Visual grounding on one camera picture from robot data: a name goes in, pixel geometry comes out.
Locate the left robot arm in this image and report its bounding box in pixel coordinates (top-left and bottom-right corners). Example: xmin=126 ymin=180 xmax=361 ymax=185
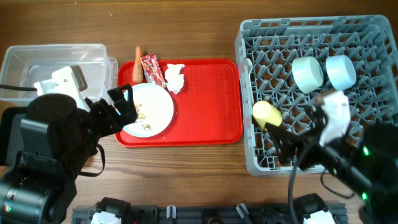
xmin=1 ymin=84 xmax=137 ymax=223

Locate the peanut shells pile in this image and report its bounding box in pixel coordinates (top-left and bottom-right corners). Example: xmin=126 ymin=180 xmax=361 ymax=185
xmin=134 ymin=103 xmax=152 ymax=131

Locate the red plastic tray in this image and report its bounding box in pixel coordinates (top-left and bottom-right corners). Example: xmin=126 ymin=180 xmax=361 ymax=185
xmin=115 ymin=58 xmax=243 ymax=147

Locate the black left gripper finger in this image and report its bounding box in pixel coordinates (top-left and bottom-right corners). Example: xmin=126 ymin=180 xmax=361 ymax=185
xmin=119 ymin=105 xmax=137 ymax=126
xmin=107 ymin=84 xmax=134 ymax=108

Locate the grey dishwasher rack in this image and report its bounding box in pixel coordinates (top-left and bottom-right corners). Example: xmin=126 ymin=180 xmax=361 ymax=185
xmin=234 ymin=15 xmax=397 ymax=177

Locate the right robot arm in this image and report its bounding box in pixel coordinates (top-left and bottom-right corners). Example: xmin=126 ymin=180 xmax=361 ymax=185
xmin=266 ymin=106 xmax=397 ymax=223

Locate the light green bowl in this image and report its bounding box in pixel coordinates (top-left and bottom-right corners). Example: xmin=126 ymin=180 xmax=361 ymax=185
xmin=292 ymin=57 xmax=323 ymax=94

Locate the white plastic spoon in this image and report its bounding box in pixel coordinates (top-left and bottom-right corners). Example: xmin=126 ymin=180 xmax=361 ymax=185
xmin=244 ymin=58 xmax=254 ymax=105

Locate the orange carrot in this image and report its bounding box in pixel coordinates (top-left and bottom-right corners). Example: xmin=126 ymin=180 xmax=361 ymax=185
xmin=132 ymin=45 xmax=144 ymax=83

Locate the red snack wrapper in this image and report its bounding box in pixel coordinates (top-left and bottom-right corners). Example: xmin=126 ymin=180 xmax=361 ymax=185
xmin=140 ymin=54 xmax=167 ymax=88

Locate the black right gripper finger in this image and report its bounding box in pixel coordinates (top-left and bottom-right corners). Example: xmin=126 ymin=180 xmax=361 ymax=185
xmin=266 ymin=123 xmax=299 ymax=165
xmin=304 ymin=105 xmax=326 ymax=137

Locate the black waste bin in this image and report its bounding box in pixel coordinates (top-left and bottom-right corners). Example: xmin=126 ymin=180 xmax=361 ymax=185
xmin=1 ymin=107 xmax=27 ymax=166

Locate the yellow cup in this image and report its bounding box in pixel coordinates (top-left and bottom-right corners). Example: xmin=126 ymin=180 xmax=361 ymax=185
xmin=252 ymin=101 xmax=282 ymax=130

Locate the light blue plate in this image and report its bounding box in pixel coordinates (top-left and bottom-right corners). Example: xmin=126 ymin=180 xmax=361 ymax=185
xmin=123 ymin=83 xmax=174 ymax=138

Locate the white tissue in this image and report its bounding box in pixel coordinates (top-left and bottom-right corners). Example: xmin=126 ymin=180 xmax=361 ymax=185
xmin=165 ymin=63 xmax=185 ymax=95

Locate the clear plastic storage bin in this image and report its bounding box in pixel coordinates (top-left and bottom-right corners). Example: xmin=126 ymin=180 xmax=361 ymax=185
xmin=1 ymin=44 xmax=118 ymax=104

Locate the light blue bowl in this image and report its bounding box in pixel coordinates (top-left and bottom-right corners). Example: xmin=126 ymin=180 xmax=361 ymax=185
xmin=326 ymin=55 xmax=356 ymax=90

